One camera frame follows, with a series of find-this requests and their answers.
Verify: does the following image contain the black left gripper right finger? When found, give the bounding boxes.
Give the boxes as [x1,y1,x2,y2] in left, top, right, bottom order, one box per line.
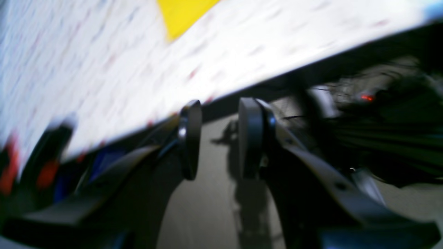
[238,98,440,249]

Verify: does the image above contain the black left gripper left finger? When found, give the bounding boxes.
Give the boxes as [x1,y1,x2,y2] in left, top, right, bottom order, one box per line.
[3,100,202,239]

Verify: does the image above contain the yellow T-shirt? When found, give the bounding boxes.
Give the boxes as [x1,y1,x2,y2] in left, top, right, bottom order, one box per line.
[157,0,219,42]

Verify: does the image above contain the speckled white tablecloth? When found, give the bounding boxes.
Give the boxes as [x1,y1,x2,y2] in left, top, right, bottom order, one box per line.
[1,0,442,168]

